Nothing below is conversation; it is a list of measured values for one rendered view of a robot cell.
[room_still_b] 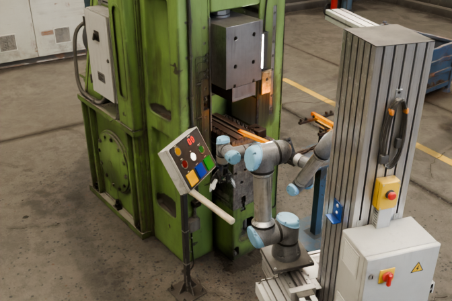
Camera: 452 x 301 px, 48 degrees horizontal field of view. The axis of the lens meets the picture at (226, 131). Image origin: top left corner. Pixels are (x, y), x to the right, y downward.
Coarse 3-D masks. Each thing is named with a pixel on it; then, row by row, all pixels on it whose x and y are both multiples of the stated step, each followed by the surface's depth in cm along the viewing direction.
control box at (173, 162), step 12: (192, 132) 309; (180, 144) 297; (192, 144) 305; (204, 144) 315; (168, 156) 288; (180, 156) 294; (204, 156) 312; (168, 168) 292; (180, 168) 291; (192, 168) 299; (204, 168) 308; (180, 180) 291; (180, 192) 295
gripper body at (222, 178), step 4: (228, 164) 287; (220, 168) 290; (224, 168) 284; (228, 168) 285; (216, 172) 292; (220, 172) 290; (224, 172) 288; (228, 172) 290; (220, 176) 286; (224, 176) 287; (228, 176) 288; (220, 180) 290; (224, 180) 289; (228, 180) 289
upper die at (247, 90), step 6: (246, 84) 332; (252, 84) 335; (216, 90) 340; (222, 90) 334; (228, 90) 329; (234, 90) 327; (240, 90) 330; (246, 90) 334; (252, 90) 337; (222, 96) 336; (228, 96) 331; (234, 96) 329; (240, 96) 332; (246, 96) 336
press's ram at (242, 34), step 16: (240, 16) 329; (224, 32) 307; (240, 32) 313; (256, 32) 321; (224, 48) 312; (240, 48) 318; (256, 48) 326; (224, 64) 316; (240, 64) 322; (256, 64) 331; (224, 80) 321; (240, 80) 327; (256, 80) 336
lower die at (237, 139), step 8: (216, 120) 368; (224, 120) 368; (224, 128) 358; (232, 128) 356; (240, 128) 356; (216, 136) 355; (232, 136) 348; (240, 136) 347; (232, 144) 344; (240, 144) 349
